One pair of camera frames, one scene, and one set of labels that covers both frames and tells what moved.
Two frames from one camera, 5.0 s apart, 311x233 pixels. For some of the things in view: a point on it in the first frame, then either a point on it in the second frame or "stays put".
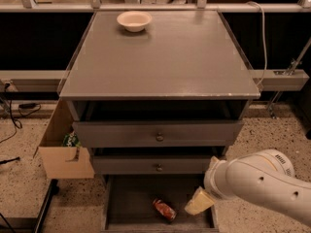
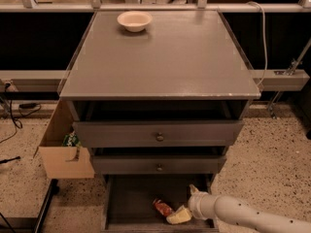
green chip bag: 71,140 stays put
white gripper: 211,180 → 194,204
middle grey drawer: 151,164 stays put
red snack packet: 166,211 stays put
